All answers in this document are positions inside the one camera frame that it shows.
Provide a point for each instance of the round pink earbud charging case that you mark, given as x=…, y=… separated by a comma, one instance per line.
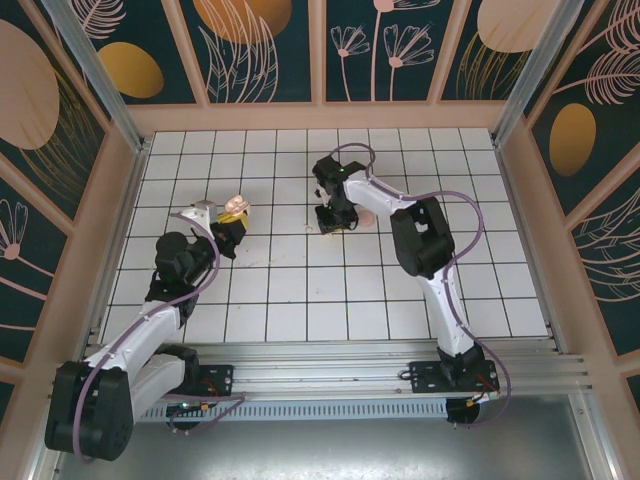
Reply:
x=237, y=202

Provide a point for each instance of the pink square cover black hole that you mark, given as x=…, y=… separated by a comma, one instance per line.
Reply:
x=366, y=218

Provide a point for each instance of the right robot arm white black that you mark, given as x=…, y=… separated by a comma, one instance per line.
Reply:
x=450, y=320

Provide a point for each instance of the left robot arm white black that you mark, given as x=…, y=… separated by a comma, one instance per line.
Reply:
x=140, y=335

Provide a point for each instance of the grey sheet metal panel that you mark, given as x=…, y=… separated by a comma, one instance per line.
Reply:
x=320, y=450

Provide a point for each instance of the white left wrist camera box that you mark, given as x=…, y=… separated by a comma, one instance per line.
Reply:
x=205, y=206

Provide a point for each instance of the aluminium side rail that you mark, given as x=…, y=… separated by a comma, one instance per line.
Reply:
x=125, y=220
x=525, y=225

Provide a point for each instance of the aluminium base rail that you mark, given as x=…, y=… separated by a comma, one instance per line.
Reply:
x=320, y=367

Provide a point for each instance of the aluminium corner post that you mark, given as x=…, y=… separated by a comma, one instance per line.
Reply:
x=530, y=75
x=100, y=80

